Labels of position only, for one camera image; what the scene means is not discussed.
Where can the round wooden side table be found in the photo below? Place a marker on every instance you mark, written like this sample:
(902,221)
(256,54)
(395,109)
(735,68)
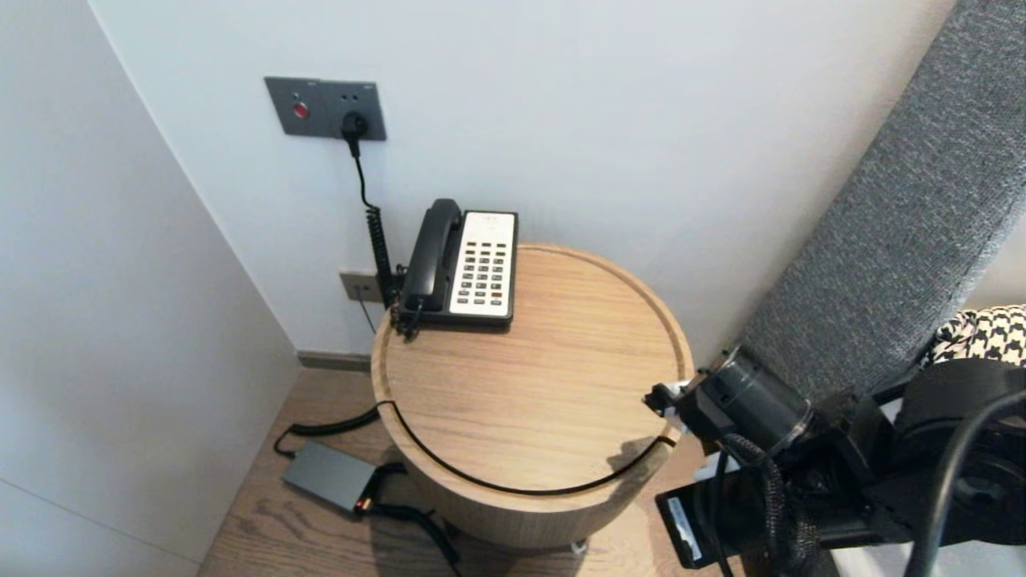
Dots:
(481,385)

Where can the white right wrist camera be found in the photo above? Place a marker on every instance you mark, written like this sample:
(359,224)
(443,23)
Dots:
(680,390)

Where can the beige wall phone socket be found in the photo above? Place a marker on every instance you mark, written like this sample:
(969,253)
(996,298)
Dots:
(357,287)

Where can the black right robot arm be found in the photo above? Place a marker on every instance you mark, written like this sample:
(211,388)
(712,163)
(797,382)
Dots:
(882,481)

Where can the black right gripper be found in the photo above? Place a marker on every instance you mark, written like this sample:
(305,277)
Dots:
(737,513)

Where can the black telephone handset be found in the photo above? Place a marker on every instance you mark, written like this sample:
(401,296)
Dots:
(433,248)

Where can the grey upholstered headboard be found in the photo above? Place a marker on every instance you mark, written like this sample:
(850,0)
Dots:
(898,240)

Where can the black white houndstooth pillow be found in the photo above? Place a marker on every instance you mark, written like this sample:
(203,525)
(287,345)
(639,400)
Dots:
(994,332)

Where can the black and white desk telephone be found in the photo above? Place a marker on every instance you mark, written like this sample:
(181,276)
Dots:
(485,268)

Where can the grey power adapter brick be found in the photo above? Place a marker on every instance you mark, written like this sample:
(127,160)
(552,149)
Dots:
(329,477)

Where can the grey skirting board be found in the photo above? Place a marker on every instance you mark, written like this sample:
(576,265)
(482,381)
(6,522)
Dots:
(333,362)

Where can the grey switch plate red button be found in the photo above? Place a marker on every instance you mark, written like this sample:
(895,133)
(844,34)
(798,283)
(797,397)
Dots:
(292,106)

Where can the curved front wooden drawer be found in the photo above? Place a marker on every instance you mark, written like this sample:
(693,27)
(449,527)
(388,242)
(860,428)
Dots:
(521,513)

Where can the black power plug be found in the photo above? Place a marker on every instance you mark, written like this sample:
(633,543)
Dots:
(354,127)

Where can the grey wall power socket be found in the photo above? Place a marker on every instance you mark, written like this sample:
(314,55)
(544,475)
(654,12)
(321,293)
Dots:
(365,98)

